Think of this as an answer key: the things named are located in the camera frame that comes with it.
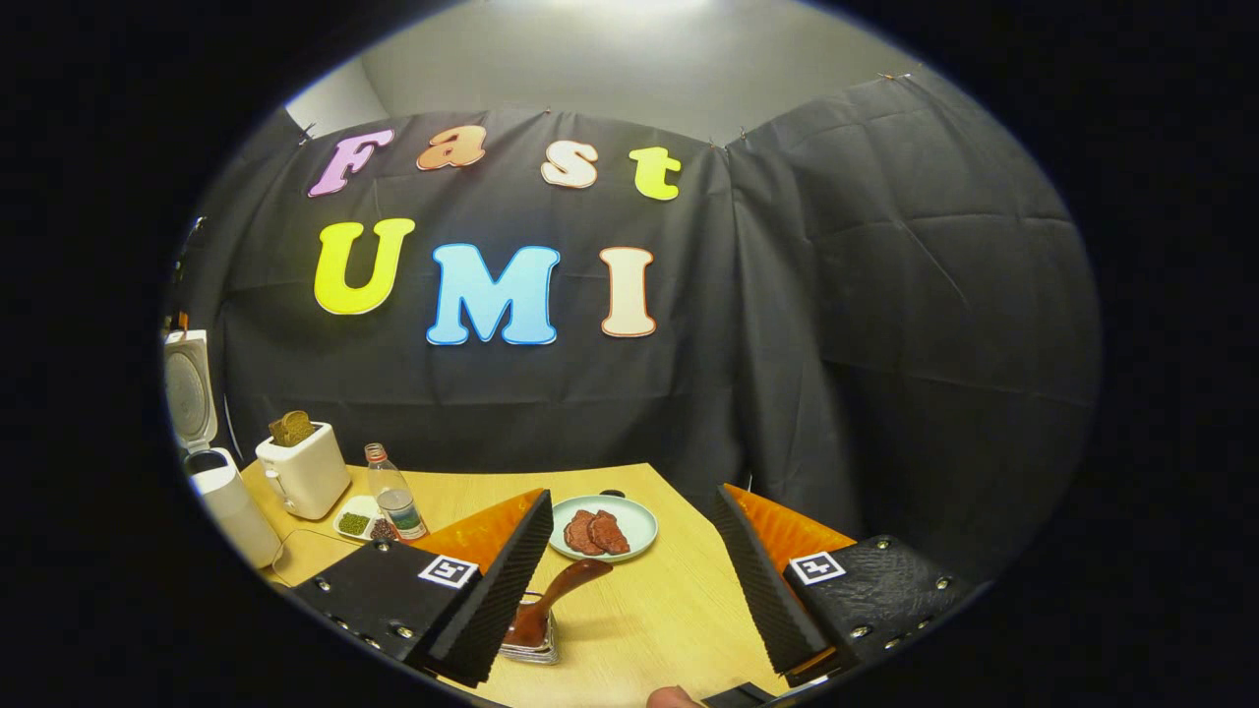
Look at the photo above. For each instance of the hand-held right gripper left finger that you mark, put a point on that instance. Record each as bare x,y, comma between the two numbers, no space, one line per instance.
507,590

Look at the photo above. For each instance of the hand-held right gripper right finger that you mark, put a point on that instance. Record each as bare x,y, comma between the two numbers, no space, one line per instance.
757,590

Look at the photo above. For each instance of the wooden spoon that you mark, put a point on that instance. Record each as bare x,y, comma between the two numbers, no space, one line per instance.
551,595

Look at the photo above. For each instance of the pile of white rice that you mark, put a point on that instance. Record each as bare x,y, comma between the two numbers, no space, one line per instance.
360,505

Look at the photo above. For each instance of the white rice cooker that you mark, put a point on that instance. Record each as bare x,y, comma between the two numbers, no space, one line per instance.
236,511

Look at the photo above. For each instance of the red meat slice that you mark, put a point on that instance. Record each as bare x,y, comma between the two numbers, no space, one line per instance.
582,534
610,531

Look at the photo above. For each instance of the teal plate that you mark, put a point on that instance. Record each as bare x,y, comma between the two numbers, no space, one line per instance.
639,526

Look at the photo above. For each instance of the pile of dark red beans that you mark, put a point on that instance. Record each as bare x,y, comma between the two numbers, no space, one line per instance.
382,532

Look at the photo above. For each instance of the clear plastic bottle red cap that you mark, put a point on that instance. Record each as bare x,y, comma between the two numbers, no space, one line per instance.
398,501

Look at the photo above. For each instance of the pile of green mung beans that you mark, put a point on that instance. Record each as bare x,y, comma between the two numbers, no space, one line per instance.
354,524

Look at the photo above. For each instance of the white divided dish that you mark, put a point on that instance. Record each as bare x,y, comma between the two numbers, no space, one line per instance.
356,506

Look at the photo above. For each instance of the white toaster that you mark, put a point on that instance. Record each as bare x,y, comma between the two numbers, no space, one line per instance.
310,477

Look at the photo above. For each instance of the brown bread slice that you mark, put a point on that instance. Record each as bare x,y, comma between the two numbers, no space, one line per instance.
301,426
281,431

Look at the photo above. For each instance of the black backdrop cloth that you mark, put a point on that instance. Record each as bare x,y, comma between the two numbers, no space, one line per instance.
885,344

